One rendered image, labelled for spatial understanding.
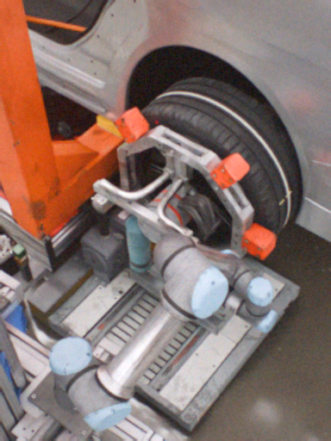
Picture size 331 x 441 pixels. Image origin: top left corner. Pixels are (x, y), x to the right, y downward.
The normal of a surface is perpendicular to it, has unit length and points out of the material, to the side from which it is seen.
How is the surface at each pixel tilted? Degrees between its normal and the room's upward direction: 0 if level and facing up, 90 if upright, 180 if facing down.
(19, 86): 90
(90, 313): 0
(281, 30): 90
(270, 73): 90
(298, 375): 0
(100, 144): 0
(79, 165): 90
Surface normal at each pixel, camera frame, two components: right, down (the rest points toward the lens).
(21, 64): 0.78, 0.48
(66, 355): -0.10, -0.69
